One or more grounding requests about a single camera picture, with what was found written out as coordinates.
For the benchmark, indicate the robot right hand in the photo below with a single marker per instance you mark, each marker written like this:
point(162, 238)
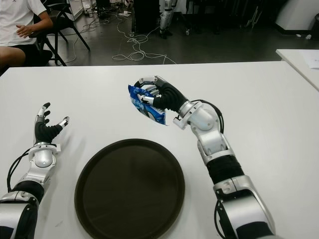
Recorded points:
point(172, 95)

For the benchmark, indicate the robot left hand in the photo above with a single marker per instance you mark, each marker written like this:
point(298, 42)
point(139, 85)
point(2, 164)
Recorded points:
point(45, 132)

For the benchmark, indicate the blue Oreo packet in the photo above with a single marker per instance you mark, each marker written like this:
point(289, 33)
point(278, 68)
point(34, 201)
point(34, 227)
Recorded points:
point(139, 105)

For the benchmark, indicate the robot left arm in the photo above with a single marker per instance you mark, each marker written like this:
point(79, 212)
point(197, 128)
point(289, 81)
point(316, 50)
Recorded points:
point(43, 159)

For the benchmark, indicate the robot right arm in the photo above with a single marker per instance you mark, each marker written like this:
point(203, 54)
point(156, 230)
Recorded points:
point(207, 119)

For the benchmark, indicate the silver humanoid robot legs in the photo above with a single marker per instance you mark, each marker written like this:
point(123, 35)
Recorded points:
point(165, 18)

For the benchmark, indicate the black cabinet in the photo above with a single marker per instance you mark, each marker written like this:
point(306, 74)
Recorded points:
point(147, 15)

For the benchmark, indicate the white power strip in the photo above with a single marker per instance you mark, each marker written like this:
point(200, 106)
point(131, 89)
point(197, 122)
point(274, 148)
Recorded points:
point(124, 13)

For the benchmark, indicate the round dark brown tray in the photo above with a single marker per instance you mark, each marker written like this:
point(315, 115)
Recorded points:
point(129, 189)

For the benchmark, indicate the black folding chair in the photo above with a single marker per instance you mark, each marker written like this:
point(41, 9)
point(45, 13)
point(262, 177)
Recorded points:
point(63, 21)

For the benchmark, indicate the seated person white shirt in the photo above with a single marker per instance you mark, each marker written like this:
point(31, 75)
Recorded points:
point(15, 22)

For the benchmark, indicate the folded metal stand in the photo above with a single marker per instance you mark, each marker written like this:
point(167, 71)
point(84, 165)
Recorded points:
point(254, 16)

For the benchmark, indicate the white side table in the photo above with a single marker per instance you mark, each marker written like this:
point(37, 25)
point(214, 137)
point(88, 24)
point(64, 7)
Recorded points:
point(289, 58)

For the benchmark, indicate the white paper sheet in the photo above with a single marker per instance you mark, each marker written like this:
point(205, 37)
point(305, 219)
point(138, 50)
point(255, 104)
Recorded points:
point(310, 58)

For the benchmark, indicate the white rounded machine housing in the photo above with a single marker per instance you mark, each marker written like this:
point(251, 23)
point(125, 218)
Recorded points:
point(296, 15)

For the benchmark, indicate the small white floor object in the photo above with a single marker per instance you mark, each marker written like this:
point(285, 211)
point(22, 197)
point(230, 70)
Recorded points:
point(308, 36)

